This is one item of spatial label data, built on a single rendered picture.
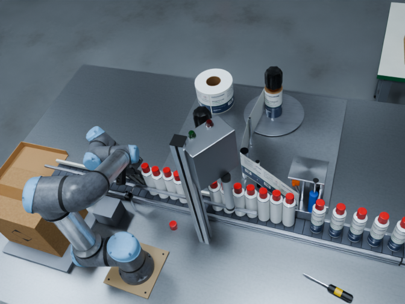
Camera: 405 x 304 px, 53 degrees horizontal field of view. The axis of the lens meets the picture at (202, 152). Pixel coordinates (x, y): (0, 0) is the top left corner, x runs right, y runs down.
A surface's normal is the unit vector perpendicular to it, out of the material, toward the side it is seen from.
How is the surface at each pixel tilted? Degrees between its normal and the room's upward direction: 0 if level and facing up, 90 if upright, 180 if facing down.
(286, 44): 0
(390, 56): 0
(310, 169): 0
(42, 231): 90
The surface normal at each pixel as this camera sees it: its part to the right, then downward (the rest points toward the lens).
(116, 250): 0.00, -0.62
